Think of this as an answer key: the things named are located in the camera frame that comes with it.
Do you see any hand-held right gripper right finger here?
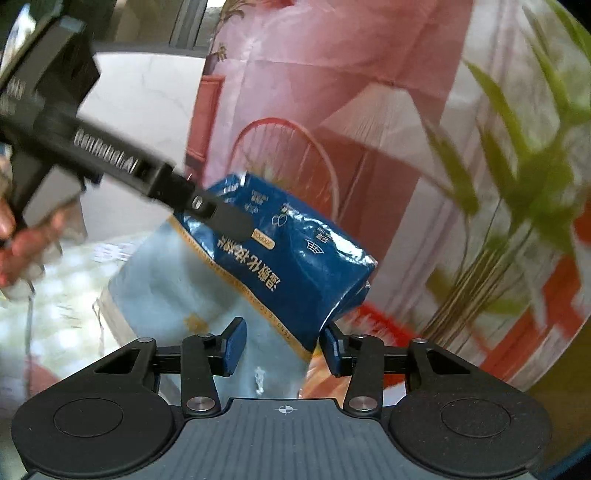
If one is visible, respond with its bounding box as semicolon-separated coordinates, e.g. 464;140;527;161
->
321;323;490;413

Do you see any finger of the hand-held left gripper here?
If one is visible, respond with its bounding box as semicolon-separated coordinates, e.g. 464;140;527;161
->
168;175;254;241

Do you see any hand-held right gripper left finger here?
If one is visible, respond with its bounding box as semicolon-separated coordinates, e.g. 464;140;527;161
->
92;318;247;414

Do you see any blue plastic packet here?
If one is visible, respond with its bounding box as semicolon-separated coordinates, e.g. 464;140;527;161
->
99;173;377;398

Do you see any person's left hand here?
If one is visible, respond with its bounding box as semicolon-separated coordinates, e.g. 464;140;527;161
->
0;194;88;301

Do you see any printed backdrop cloth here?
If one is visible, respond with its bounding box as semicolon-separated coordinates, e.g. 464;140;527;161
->
185;0;591;388

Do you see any olive yellow board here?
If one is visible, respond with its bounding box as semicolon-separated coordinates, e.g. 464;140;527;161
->
508;318;591;467

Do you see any dark window frame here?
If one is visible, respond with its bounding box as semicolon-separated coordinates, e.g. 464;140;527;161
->
97;0;222;58

